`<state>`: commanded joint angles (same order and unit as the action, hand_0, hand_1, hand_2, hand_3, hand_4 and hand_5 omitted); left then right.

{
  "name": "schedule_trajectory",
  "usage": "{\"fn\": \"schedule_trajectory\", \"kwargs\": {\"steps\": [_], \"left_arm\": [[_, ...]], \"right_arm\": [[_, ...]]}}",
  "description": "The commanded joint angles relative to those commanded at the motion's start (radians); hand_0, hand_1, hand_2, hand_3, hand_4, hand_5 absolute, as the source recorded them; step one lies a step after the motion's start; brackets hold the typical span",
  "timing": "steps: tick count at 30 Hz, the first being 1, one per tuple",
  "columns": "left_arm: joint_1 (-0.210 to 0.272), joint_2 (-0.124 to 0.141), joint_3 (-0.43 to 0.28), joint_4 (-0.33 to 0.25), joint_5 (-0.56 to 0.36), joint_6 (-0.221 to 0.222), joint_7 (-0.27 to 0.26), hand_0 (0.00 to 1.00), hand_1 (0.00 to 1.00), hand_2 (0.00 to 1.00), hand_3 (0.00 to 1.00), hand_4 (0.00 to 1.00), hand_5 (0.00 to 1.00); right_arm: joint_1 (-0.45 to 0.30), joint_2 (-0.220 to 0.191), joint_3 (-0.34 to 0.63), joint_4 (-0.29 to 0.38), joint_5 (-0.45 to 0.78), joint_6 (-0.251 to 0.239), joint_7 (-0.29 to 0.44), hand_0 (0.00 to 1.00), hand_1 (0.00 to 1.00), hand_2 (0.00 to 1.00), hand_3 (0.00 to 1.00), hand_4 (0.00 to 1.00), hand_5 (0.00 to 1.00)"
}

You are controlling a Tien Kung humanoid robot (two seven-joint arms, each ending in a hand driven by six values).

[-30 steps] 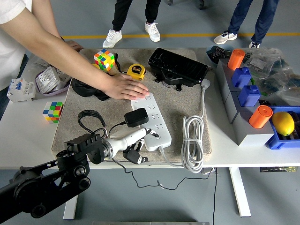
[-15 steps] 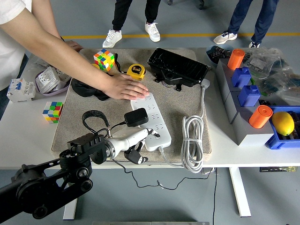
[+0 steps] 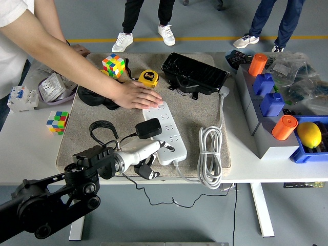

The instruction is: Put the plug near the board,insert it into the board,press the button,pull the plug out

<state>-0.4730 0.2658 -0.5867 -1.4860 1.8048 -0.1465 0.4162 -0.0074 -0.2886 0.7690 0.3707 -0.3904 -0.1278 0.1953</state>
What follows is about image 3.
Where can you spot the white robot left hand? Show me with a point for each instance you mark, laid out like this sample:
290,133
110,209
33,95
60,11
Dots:
141,153

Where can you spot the pile of clear parts bags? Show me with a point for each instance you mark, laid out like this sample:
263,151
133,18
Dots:
302,77

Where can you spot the person's right hand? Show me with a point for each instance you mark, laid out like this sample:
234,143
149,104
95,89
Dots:
138,97

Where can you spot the person's left hand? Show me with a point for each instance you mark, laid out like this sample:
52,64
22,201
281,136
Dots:
82,50

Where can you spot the person's left forearm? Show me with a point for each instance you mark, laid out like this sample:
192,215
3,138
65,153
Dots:
51,18

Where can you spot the blue bowl of parts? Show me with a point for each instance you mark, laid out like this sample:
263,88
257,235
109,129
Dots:
237,59

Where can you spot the person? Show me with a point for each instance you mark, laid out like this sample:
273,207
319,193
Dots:
130,12
10,64
261,15

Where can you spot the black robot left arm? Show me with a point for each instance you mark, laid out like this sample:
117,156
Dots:
38,205

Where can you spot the lavender bowl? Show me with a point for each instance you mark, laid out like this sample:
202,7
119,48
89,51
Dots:
59,102

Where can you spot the yellow lemon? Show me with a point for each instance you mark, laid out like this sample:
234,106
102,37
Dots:
308,134

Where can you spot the black table control panel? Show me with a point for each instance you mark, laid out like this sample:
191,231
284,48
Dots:
302,185

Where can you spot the blue plastic block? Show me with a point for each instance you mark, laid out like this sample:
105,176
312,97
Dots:
264,85
273,105

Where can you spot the grey wristband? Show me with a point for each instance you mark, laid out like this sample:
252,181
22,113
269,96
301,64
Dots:
68,42

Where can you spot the small colourful puzzle cube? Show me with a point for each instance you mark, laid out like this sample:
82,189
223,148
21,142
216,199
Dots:
57,121

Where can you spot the green plastic piece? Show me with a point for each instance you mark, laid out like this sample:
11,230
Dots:
275,89
288,102

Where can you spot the yellow tape measure round label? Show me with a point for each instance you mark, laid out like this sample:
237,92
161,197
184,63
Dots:
148,77

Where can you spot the large colourful puzzle cube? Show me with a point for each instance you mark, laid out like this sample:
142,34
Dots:
114,65

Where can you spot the orange cylinder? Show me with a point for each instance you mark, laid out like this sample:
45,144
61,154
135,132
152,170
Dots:
257,65
284,128

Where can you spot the white table leg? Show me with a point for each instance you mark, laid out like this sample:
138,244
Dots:
262,212
77,228

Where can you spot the dark chair base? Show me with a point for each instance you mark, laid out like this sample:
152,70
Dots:
220,3
185,2

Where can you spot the black cloth pouch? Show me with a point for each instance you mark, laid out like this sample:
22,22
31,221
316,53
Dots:
88,96

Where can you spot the blue plastic bin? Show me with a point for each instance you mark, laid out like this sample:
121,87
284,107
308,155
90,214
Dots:
298,156

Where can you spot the white power strip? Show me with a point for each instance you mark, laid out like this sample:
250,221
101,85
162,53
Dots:
179,153

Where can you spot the grey-brown mat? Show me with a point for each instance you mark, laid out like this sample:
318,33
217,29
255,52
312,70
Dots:
194,115

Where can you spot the white circuit breaker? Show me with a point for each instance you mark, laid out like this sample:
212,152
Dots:
20,100

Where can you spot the person's right forearm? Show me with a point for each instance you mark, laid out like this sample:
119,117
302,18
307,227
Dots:
89,74

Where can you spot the grey box stand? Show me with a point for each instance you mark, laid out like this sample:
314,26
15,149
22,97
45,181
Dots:
271,150

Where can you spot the black plastic-wrapped device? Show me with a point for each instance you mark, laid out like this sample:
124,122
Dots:
192,71

